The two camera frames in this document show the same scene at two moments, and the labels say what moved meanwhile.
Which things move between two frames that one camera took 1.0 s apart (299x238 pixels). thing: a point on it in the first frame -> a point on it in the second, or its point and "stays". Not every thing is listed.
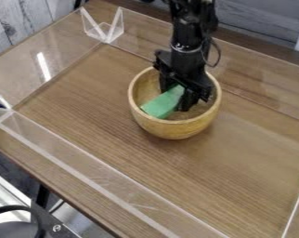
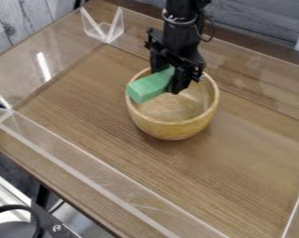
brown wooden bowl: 184,122 stays
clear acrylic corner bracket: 103,32 stays
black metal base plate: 54,229 stays
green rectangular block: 165,102 -> 148,86
